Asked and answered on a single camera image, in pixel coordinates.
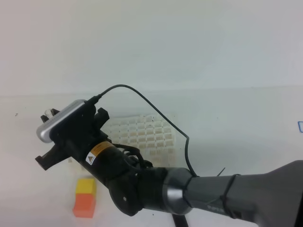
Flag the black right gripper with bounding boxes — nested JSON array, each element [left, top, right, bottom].
[[35, 101, 109, 170]]

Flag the clear glass test tube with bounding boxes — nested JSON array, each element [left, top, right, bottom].
[[45, 109, 53, 118]]

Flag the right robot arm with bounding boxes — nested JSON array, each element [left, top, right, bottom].
[[36, 100, 303, 227]]

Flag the white test tube rack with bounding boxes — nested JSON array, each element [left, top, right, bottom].
[[101, 114, 177, 167]]

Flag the yellow block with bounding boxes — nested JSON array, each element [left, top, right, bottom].
[[75, 178, 97, 196]]

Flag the orange block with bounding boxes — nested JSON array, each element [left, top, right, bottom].
[[72, 193, 96, 218]]

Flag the black right camera cable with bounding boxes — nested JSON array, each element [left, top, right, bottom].
[[86, 84, 199, 178]]

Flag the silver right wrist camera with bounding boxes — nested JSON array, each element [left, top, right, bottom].
[[36, 99, 86, 143]]

